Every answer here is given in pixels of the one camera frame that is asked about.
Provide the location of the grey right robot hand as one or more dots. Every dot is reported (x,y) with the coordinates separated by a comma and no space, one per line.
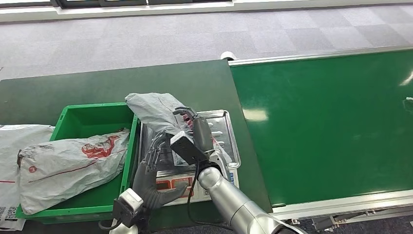
(203,135)

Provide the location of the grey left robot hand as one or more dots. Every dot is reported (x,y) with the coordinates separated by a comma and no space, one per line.
(146,184)

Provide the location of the plain grey courier package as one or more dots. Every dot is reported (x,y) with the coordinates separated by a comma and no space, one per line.
(151,109)

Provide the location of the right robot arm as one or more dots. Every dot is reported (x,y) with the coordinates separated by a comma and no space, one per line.
(232,200)

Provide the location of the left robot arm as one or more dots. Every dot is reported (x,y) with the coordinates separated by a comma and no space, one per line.
(124,230)

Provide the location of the green plastic basket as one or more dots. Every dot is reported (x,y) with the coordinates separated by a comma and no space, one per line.
(93,121)

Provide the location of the grey package with red print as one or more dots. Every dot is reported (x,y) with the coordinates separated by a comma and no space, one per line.
(64,168)

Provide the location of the steel scale tray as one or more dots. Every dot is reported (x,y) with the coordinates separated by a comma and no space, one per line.
(226,129)

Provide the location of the white conveyor roller end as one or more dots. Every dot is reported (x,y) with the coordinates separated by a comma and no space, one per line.
(228,55)

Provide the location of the dark green table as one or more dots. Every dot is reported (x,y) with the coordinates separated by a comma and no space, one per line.
(96,87)

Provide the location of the green conveyor belt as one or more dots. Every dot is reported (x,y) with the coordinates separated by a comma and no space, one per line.
(322,129)

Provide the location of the white courier bag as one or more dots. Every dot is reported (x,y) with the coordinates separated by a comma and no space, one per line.
(9,155)

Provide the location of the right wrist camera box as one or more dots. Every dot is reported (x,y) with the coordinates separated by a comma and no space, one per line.
(187,148)

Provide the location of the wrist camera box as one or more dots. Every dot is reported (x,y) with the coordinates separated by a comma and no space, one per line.
(187,148)
(127,206)

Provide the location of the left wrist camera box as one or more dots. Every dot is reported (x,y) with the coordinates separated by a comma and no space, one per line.
(127,206)

